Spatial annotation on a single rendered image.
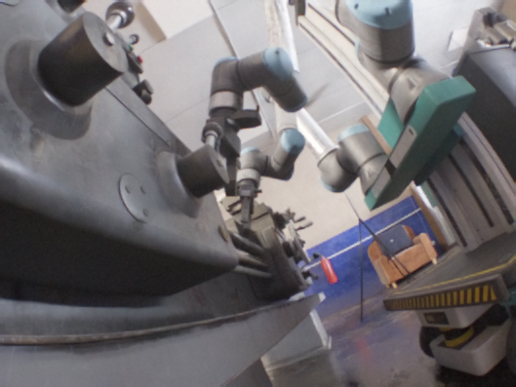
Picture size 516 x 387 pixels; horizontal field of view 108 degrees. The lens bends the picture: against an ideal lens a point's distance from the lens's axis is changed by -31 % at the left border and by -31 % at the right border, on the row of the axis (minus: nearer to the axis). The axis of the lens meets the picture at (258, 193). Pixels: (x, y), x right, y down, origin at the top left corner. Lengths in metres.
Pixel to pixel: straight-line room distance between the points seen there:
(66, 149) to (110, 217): 0.06
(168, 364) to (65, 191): 0.14
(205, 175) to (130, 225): 0.14
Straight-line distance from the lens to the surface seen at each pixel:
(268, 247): 1.16
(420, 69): 0.73
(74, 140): 0.23
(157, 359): 0.20
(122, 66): 0.22
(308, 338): 2.32
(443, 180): 1.08
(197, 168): 0.34
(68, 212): 0.20
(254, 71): 0.68
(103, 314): 0.42
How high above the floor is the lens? 0.45
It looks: 25 degrees up
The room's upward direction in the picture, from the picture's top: 24 degrees counter-clockwise
